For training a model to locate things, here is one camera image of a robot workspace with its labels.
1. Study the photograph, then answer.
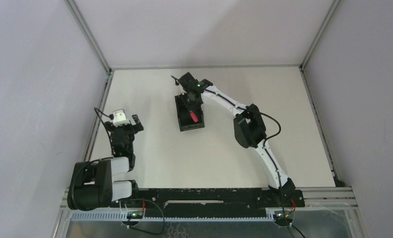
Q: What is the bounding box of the red handled screwdriver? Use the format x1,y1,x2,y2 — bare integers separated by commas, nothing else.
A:
190,112,199,123

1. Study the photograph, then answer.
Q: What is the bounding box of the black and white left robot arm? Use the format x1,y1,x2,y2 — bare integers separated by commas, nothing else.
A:
67,115,144,211

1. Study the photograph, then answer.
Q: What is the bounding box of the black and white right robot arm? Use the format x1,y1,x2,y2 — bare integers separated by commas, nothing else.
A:
174,72,295,206

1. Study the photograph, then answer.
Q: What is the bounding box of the black plastic bin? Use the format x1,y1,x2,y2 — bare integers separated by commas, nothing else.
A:
174,95,205,132

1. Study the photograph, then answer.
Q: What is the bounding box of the left green circuit board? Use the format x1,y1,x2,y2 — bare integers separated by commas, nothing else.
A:
127,212,144,220

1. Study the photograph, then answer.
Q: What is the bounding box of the green circuit board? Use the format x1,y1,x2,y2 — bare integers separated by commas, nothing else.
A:
273,213,295,227
127,212,144,220

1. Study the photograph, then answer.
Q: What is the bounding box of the right green circuit board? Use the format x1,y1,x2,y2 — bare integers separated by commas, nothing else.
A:
273,213,295,227

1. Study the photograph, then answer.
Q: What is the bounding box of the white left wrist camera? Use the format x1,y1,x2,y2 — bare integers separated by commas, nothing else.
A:
112,109,130,127

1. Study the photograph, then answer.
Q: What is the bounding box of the white slotted cable duct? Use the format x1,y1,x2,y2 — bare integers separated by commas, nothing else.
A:
70,210,276,222

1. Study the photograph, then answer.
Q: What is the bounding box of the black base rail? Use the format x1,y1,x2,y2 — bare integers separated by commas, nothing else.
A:
133,188,305,219

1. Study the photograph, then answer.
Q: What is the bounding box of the black cable loop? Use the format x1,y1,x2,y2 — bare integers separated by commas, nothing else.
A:
119,198,166,237

